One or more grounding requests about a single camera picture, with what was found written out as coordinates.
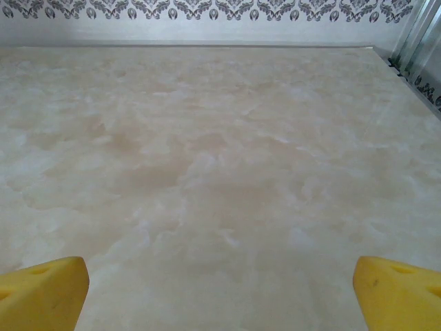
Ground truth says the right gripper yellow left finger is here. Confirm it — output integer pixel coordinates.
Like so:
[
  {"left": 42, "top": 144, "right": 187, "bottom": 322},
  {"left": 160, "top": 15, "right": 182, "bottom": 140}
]
[{"left": 0, "top": 256, "right": 91, "bottom": 331}]

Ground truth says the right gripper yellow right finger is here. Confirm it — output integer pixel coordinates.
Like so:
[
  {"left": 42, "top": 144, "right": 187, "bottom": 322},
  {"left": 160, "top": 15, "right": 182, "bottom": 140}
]
[{"left": 353, "top": 255, "right": 441, "bottom": 331}]

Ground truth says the aluminium frame post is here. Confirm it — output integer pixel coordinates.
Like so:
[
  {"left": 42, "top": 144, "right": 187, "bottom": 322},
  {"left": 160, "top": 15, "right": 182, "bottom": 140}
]
[{"left": 389, "top": 0, "right": 441, "bottom": 75}]

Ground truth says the thin aluminium frame rail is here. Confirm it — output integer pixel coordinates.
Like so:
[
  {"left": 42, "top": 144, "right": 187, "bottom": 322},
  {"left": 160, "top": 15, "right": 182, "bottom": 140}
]
[{"left": 0, "top": 38, "right": 375, "bottom": 49}]

